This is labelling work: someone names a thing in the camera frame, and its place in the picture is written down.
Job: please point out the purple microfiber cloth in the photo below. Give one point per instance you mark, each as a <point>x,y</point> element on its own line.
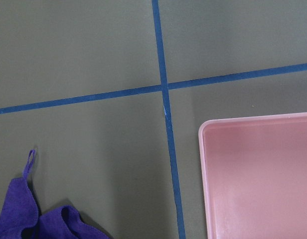
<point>20,218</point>

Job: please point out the pink plastic box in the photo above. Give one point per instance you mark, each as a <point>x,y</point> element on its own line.
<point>254,174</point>

